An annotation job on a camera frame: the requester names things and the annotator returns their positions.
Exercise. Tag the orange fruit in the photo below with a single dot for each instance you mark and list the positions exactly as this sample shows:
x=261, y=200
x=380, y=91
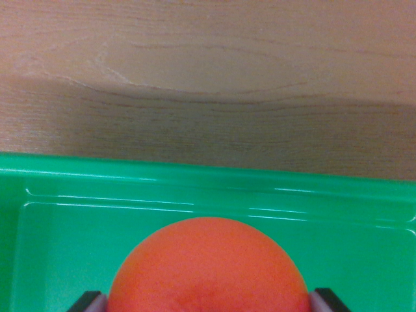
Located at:
x=208, y=269

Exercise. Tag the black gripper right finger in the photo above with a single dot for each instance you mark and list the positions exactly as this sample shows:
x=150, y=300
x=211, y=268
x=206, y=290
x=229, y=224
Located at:
x=328, y=301

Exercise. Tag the green plastic bin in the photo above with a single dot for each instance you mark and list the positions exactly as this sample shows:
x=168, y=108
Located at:
x=65, y=247

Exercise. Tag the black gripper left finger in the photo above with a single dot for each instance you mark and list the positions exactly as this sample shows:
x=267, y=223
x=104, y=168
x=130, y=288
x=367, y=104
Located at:
x=89, y=303

